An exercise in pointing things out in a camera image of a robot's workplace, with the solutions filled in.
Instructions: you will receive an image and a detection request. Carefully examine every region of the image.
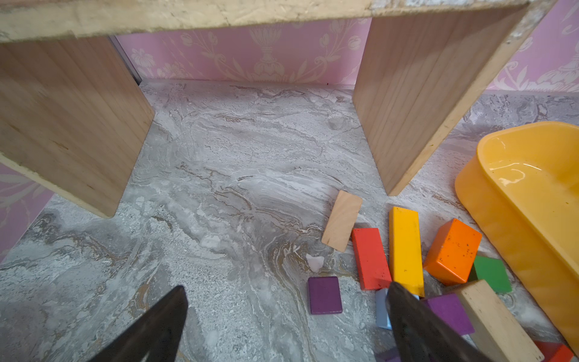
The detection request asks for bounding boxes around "small red brick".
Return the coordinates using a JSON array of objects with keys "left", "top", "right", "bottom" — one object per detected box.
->
[{"left": 534, "top": 341, "right": 574, "bottom": 362}]

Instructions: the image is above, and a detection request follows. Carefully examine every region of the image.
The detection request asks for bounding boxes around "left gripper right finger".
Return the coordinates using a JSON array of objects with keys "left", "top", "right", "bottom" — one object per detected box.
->
[{"left": 385, "top": 282, "right": 490, "bottom": 362}]

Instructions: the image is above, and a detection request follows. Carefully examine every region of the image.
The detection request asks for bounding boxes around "orange brick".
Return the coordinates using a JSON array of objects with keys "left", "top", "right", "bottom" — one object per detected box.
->
[{"left": 423, "top": 219, "right": 482, "bottom": 286}]

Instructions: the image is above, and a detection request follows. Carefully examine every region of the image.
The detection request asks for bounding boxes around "green brick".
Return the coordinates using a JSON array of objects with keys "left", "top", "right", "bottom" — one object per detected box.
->
[{"left": 468, "top": 255, "right": 513, "bottom": 294}]

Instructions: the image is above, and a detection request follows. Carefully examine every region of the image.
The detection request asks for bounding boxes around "wooden two-tier shelf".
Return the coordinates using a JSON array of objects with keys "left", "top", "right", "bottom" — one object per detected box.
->
[{"left": 0, "top": 0, "right": 558, "bottom": 219}]

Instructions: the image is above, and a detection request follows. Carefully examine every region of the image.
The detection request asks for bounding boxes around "beige wood brick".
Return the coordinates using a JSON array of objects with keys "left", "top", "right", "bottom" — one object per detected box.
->
[{"left": 444, "top": 280, "right": 544, "bottom": 361}]

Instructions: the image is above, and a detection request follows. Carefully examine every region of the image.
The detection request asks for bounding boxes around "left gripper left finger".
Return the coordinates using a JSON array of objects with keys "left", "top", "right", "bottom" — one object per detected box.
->
[{"left": 91, "top": 285, "right": 188, "bottom": 361}]

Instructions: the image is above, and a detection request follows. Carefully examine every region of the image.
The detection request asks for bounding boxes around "light blue brick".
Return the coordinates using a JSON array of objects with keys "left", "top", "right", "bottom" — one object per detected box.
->
[{"left": 375, "top": 288, "right": 392, "bottom": 330}]

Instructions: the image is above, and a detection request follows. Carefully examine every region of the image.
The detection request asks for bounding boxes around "yellow long brick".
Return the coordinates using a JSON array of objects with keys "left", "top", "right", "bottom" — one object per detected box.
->
[{"left": 389, "top": 207, "right": 425, "bottom": 297}]

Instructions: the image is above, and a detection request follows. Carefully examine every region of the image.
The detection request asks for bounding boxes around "red long brick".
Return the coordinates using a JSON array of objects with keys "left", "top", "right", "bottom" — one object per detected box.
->
[{"left": 351, "top": 228, "right": 392, "bottom": 291}]

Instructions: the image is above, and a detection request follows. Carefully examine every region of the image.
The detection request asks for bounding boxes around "natural wood brick near shelf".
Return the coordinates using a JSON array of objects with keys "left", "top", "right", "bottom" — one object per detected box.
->
[{"left": 321, "top": 190, "right": 363, "bottom": 252}]

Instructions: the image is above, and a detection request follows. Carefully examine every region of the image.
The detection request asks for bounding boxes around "purple brick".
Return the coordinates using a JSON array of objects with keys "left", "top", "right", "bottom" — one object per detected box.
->
[
  {"left": 308, "top": 276, "right": 343, "bottom": 315},
  {"left": 424, "top": 294, "right": 475, "bottom": 336}
]

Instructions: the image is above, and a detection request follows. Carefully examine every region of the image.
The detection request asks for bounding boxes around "purple brick beside blue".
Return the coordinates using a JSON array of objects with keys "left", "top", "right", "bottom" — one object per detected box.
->
[{"left": 424, "top": 294, "right": 475, "bottom": 336}]

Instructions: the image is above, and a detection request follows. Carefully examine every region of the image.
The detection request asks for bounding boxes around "yellow plastic storage bin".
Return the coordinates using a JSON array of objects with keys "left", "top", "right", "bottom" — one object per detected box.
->
[{"left": 455, "top": 122, "right": 578, "bottom": 350}]

